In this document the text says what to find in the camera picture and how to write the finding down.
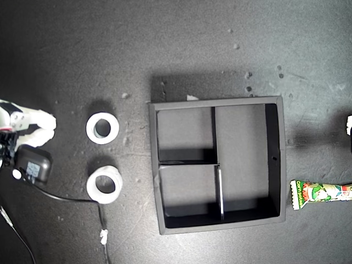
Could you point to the white tape roll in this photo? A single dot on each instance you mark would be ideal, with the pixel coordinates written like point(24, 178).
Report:
point(91, 189)
point(89, 129)

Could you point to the printed corn snack bar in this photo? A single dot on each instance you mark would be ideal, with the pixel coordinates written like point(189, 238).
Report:
point(316, 192)

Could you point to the black compartment tray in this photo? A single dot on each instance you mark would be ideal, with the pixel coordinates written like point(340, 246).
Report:
point(239, 154)

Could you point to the small white paper scrap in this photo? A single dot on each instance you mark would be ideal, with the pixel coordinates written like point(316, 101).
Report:
point(192, 97)

